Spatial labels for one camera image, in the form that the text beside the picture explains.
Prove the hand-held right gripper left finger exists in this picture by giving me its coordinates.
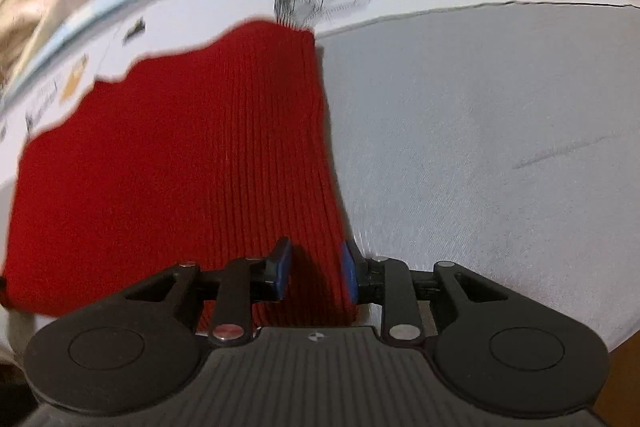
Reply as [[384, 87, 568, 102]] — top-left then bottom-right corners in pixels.
[[125, 236, 293, 349]]

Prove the red ribbed knit garment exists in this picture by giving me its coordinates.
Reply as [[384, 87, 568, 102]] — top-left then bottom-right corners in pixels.
[[0, 21, 361, 333]]

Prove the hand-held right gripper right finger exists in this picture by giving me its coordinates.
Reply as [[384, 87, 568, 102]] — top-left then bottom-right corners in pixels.
[[340, 241, 507, 349]]

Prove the beige fleece cloth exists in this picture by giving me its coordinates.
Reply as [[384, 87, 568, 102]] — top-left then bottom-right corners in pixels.
[[0, 0, 66, 80]]

